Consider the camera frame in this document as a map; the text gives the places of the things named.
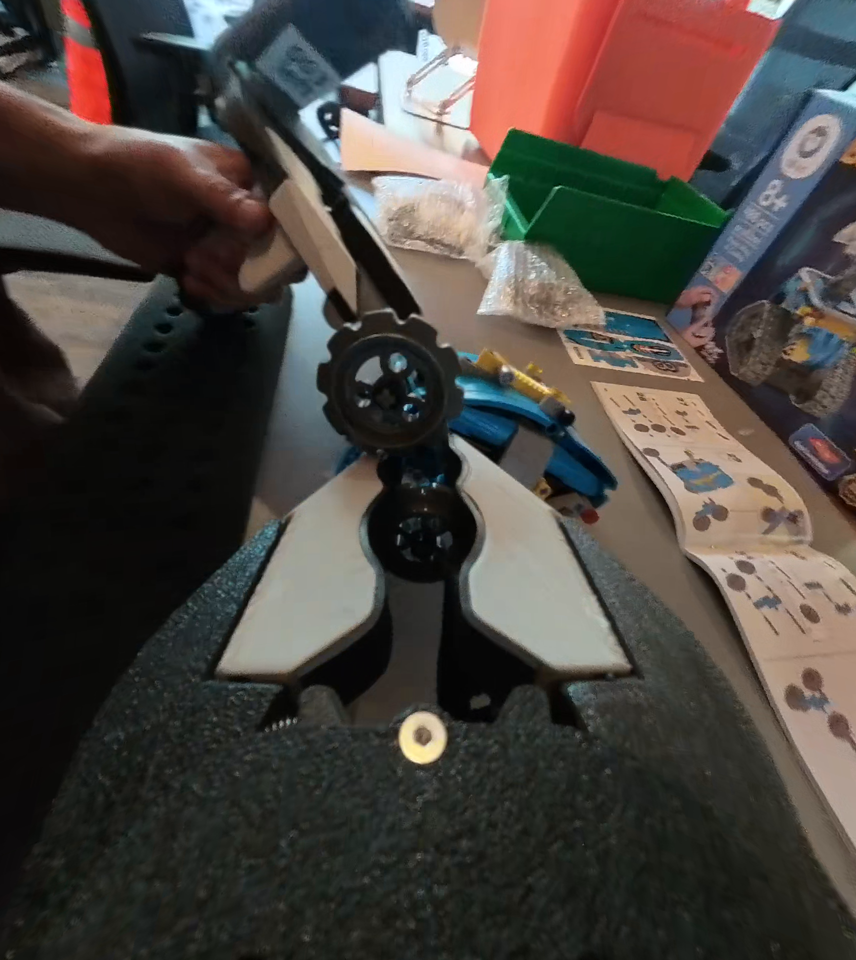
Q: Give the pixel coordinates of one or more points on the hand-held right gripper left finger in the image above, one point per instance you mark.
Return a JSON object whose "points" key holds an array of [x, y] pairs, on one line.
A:
{"points": [[300, 600]]}

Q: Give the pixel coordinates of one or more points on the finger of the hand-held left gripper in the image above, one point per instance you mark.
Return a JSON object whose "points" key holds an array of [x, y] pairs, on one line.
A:
{"points": [[315, 232], [375, 262]]}

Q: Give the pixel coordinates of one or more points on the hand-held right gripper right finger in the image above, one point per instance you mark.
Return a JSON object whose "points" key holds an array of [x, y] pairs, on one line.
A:
{"points": [[540, 592]]}

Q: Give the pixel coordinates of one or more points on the blue yellow brick toy vehicle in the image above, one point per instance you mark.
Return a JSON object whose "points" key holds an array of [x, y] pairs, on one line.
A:
{"points": [[383, 379]]}

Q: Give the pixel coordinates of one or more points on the person's left forearm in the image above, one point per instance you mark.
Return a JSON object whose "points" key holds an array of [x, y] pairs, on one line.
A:
{"points": [[45, 157]]}

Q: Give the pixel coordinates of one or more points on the grey desk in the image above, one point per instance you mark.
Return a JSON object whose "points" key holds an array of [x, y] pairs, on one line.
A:
{"points": [[645, 570]]}

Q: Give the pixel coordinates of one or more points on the person's left hand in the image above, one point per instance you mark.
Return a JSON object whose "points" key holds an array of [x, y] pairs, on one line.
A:
{"points": [[210, 202]]}

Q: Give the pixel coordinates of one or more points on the clear plastic bag of parts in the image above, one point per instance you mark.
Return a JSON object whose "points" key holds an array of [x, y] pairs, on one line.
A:
{"points": [[540, 285], [428, 214]]}

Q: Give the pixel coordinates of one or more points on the flat cardboard sheet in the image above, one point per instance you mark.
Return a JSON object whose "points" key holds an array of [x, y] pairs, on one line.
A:
{"points": [[398, 150]]}

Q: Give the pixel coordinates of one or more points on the clear acrylic stand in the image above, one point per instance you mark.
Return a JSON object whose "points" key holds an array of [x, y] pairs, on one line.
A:
{"points": [[428, 105]]}

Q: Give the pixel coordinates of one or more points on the orange striped cone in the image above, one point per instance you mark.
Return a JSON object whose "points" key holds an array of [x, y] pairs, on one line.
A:
{"points": [[87, 75]]}

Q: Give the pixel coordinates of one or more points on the black perforated chair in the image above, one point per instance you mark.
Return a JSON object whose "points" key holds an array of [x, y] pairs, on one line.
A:
{"points": [[173, 390]]}

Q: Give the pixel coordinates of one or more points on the green plastic bin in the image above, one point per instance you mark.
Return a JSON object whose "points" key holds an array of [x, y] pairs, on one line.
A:
{"points": [[623, 240]]}

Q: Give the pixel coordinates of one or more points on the orange plastic bin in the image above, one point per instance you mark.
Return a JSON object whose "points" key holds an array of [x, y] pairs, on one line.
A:
{"points": [[548, 75]]}

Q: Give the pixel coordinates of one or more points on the blue sticker sheet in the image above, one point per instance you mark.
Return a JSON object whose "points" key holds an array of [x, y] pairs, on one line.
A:
{"points": [[623, 337]]}

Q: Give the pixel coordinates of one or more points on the open instruction booklet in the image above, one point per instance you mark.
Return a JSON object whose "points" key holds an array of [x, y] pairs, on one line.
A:
{"points": [[810, 637]]}

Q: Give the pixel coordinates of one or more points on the dark robot kit box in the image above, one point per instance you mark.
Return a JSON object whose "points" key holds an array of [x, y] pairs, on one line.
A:
{"points": [[810, 300]]}

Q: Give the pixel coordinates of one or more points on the black mesh office chair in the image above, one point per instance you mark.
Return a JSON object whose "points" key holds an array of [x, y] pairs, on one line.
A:
{"points": [[795, 75]]}

